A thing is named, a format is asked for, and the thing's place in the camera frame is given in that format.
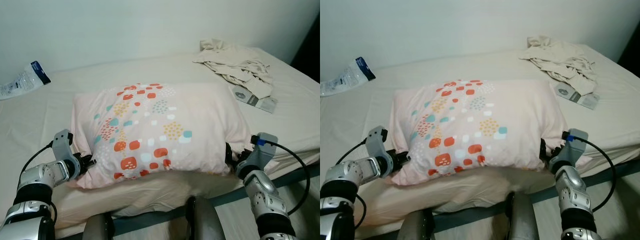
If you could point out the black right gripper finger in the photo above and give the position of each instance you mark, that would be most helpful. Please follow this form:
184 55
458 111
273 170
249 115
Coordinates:
228 154
543 150

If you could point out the pink patterned pillow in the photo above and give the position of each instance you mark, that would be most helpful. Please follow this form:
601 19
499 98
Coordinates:
500 110
165 115

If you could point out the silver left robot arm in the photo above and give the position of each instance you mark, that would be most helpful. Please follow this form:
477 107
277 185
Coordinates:
40 175
350 172

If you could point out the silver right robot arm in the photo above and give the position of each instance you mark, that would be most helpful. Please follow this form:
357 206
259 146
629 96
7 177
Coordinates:
570 190
262 195

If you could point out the bed with beige sheet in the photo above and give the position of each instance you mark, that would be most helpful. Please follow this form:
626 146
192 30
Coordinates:
50 110
360 115

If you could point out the grey flat packet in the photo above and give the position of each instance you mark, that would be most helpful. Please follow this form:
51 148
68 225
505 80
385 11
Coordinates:
267 104
570 92

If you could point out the robot left leg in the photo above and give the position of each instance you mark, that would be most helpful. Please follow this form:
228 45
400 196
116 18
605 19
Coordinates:
415 225
100 227

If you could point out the robot leg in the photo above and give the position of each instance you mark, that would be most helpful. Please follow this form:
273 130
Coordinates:
415 225
207 220
100 227
525 217

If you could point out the robot right leg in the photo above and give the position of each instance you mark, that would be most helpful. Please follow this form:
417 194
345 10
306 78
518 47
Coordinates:
525 217
207 220

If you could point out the crumpled beige clothing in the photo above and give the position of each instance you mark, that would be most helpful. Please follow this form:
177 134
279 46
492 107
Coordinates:
560 60
235 62

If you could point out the blue and white plastic package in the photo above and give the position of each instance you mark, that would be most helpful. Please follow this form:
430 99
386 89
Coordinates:
22 82
347 80

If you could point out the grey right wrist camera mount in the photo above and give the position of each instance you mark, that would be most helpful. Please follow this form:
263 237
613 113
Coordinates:
265 152
577 147

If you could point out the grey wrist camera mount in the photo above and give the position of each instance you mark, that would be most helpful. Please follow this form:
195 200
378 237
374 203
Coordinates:
376 140
265 152
577 147
62 142

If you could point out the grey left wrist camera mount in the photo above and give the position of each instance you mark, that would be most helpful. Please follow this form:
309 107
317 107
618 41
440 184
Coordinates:
62 142
376 140

